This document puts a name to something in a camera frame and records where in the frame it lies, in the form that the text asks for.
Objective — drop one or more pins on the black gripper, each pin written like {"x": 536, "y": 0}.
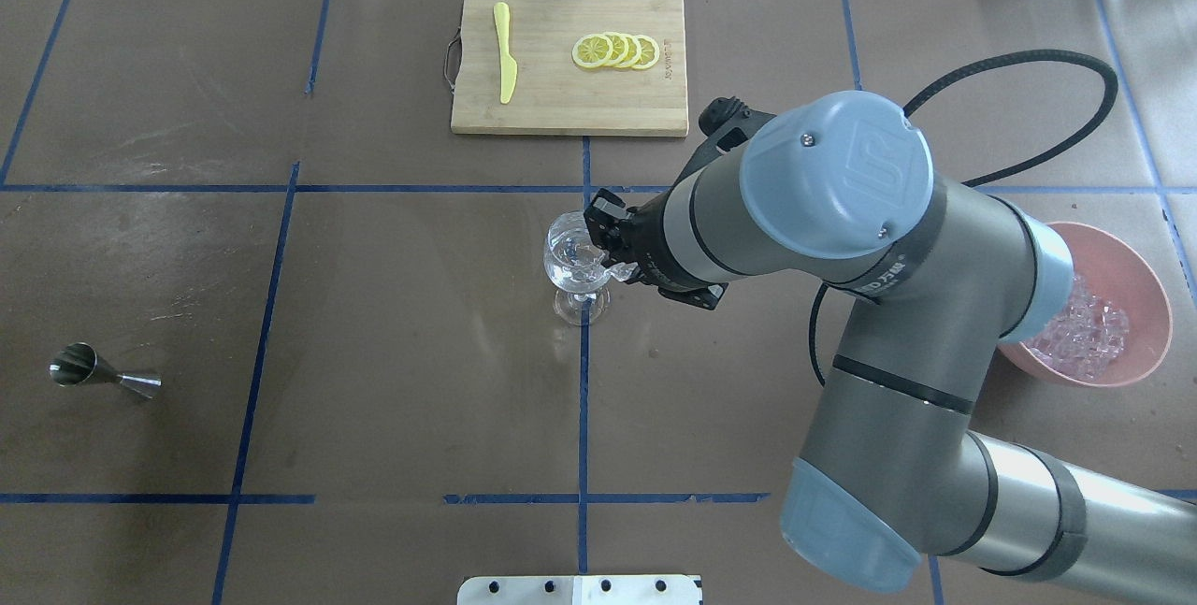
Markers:
{"x": 657, "y": 245}

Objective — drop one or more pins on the clear ice cube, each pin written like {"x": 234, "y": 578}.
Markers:
{"x": 622, "y": 272}

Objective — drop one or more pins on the steel jigger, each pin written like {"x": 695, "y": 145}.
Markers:
{"x": 79, "y": 364}

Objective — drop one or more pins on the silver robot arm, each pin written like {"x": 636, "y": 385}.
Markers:
{"x": 890, "y": 472}

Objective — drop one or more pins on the clear wine glass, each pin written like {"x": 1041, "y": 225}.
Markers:
{"x": 574, "y": 265}

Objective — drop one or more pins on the pink bowl of ice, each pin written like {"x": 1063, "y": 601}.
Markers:
{"x": 1117, "y": 325}

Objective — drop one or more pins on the bamboo cutting board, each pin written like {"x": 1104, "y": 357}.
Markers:
{"x": 553, "y": 96}

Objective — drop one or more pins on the lemon slice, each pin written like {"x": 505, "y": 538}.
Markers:
{"x": 632, "y": 51}
{"x": 593, "y": 51}
{"x": 648, "y": 53}
{"x": 620, "y": 47}

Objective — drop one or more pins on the yellow plastic knife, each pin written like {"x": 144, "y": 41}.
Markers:
{"x": 508, "y": 66}

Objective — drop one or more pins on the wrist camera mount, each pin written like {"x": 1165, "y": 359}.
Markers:
{"x": 727, "y": 123}

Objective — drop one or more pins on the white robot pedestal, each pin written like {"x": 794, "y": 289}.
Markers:
{"x": 582, "y": 589}

